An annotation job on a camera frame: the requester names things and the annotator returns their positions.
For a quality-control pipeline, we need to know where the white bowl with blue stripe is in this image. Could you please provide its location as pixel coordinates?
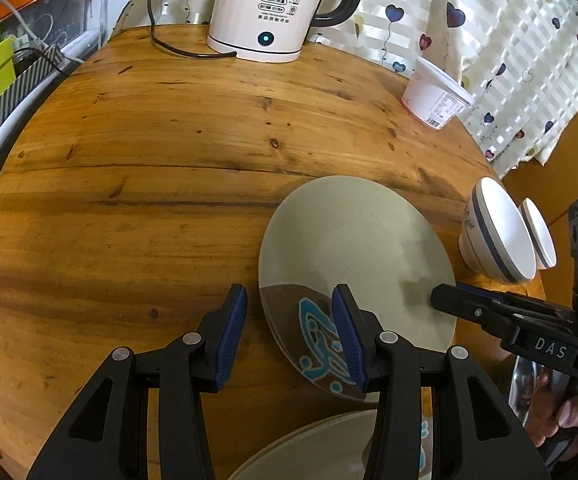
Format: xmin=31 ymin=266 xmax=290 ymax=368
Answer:
xmin=458 ymin=176 xmax=538 ymax=285
xmin=519 ymin=198 xmax=558 ymax=272

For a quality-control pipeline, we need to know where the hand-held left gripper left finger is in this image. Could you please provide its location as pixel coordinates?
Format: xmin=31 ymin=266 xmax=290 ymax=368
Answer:
xmin=26 ymin=283 xmax=248 ymax=480

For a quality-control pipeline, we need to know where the white electric kettle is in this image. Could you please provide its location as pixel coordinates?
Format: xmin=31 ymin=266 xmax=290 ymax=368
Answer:
xmin=207 ymin=0 xmax=378 ymax=64

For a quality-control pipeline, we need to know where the black kettle cable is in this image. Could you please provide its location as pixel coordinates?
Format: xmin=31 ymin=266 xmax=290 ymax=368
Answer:
xmin=149 ymin=0 xmax=242 ymax=59

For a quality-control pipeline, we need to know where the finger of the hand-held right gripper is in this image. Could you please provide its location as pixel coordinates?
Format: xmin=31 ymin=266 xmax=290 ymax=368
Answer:
xmin=456 ymin=281 xmax=572 ymax=317
xmin=430 ymin=283 xmax=524 ymax=333

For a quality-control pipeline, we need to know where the white plastic tub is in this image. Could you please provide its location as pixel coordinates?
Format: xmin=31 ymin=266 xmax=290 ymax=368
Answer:
xmin=401 ymin=56 xmax=476 ymax=131

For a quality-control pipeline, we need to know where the white cable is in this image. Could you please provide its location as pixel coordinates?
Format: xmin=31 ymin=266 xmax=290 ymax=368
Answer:
xmin=89 ymin=0 xmax=120 ymax=47

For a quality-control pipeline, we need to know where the beige plate with blue pattern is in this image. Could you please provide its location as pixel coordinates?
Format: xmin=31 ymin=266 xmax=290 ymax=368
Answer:
xmin=229 ymin=409 xmax=434 ymax=480
xmin=258 ymin=175 xmax=457 ymax=403

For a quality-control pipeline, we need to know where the black white striped box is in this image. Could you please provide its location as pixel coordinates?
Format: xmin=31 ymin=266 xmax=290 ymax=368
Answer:
xmin=0 ymin=44 xmax=68 ymax=162

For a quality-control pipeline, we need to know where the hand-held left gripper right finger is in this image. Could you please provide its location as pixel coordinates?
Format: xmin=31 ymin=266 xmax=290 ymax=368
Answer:
xmin=331 ymin=283 xmax=552 ymax=480

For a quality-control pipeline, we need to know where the person's right hand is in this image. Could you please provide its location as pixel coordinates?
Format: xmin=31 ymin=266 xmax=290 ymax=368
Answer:
xmin=536 ymin=366 xmax=578 ymax=448

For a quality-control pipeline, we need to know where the heart print curtain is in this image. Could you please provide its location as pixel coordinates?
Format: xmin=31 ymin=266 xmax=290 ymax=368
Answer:
xmin=114 ymin=0 xmax=578 ymax=178

